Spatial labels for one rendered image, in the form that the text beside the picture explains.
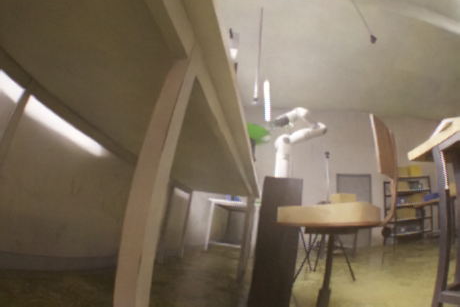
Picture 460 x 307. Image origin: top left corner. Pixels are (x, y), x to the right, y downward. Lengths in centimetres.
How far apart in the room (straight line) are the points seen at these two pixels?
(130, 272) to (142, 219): 8
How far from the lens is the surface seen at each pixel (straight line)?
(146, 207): 30
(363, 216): 67
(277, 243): 126
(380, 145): 71
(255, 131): 113
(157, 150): 32
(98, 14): 52
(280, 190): 127
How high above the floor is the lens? 54
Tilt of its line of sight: 24 degrees up
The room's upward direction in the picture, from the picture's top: 8 degrees clockwise
